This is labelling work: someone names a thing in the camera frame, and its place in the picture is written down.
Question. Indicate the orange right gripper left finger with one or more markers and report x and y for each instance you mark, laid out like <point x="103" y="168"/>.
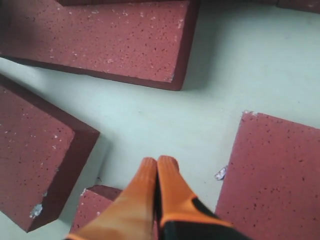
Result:
<point x="131" y="215"/>

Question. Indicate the red brick raised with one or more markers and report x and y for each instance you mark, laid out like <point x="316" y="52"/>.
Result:
<point x="43" y="151"/>

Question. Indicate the red brick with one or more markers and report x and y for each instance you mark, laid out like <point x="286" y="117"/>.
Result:
<point x="93" y="201"/>
<point x="271" y="190"/>
<point x="139" y="42"/>

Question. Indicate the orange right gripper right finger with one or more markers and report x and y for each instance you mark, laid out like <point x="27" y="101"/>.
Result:
<point x="181" y="215"/>

